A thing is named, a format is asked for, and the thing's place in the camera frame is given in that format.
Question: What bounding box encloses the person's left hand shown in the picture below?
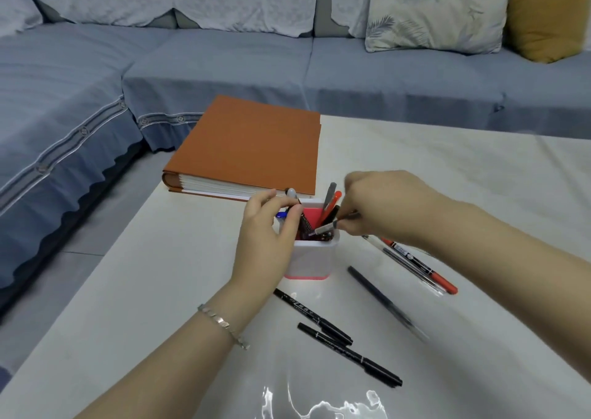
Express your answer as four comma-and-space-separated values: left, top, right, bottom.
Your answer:
207, 188, 304, 339

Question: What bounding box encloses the person's right hand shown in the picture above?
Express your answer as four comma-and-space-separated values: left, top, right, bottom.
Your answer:
336, 169, 464, 247

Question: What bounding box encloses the red white pen holder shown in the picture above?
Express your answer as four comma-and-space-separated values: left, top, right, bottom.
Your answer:
275, 197, 341, 280

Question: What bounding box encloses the clear gel pen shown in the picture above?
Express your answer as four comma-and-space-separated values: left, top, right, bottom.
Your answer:
362, 234, 444, 295

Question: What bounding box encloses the silver grey barrel pen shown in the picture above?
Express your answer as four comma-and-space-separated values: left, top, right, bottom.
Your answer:
307, 218, 340, 239

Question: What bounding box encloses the thin black ballpoint pen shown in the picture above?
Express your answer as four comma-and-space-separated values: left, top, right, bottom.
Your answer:
273, 288, 354, 346

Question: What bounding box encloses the red black marker pen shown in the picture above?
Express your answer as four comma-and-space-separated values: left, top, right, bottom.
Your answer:
378, 236, 458, 295

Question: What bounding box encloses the dark barrel gel pen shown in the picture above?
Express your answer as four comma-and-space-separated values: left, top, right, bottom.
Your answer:
347, 266, 430, 341

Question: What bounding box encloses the person's right forearm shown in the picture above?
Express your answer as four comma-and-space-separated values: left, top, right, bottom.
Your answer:
438, 199, 591, 387

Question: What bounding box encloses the white table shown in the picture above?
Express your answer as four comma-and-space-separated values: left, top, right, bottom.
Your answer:
0, 114, 591, 419

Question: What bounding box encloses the orange cover binder album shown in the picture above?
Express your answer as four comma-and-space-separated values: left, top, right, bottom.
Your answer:
161, 94, 322, 202

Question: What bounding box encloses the blue grey sofa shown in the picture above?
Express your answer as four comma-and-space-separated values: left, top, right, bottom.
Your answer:
0, 0, 591, 313

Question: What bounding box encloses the leaf print cushion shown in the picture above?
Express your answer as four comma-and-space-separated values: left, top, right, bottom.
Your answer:
364, 0, 509, 55

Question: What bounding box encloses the mustard yellow cushion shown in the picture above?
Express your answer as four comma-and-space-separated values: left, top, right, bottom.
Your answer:
505, 0, 591, 64

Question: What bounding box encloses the pale blue cushion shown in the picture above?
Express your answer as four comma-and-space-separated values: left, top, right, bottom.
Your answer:
0, 0, 43, 38

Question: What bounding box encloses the pale bead bracelet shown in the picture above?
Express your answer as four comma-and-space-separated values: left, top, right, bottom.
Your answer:
197, 304, 251, 351

